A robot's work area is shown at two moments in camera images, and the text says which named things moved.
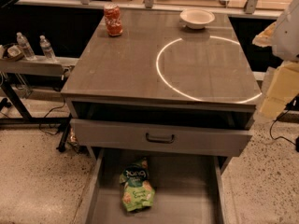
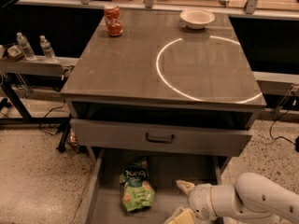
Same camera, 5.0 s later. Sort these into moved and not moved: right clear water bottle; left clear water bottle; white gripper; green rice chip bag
Moved: white gripper
Not moved: right clear water bottle; green rice chip bag; left clear water bottle
